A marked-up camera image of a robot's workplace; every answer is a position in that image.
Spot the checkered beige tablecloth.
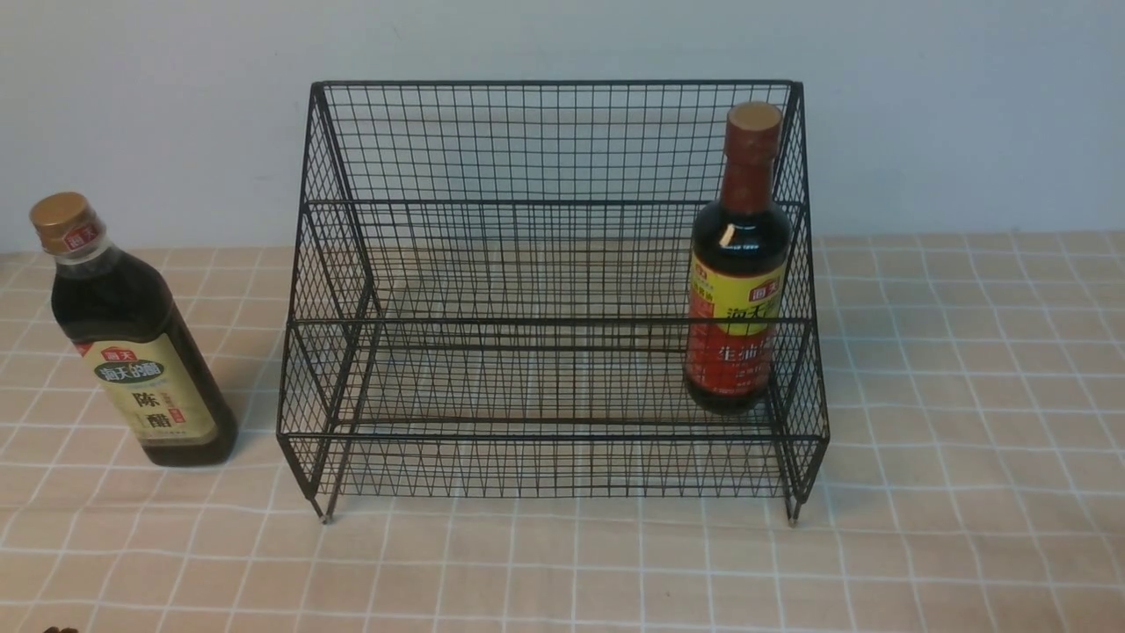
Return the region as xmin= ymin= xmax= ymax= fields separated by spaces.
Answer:
xmin=1 ymin=232 xmax=1122 ymax=632

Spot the black wire mesh rack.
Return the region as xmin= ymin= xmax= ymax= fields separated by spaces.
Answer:
xmin=277 ymin=79 xmax=831 ymax=525

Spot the soy sauce bottle red label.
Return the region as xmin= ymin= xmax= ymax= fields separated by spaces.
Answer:
xmin=684 ymin=101 xmax=793 ymax=414

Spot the vinegar bottle with gold cap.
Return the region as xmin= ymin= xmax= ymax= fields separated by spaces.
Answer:
xmin=29 ymin=192 xmax=239 ymax=468

